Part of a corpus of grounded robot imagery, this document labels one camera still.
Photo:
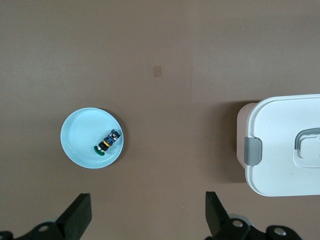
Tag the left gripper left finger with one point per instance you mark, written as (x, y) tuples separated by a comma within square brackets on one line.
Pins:
[(75, 220)]

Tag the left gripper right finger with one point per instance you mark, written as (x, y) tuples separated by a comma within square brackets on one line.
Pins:
[(215, 215)]

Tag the white lidded lunch box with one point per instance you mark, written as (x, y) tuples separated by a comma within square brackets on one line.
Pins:
[(275, 175)]

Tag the light blue round plate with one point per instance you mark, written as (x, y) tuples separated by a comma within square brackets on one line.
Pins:
[(80, 135)]

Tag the green push-button switch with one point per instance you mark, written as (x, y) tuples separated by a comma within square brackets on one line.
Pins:
[(108, 141)]

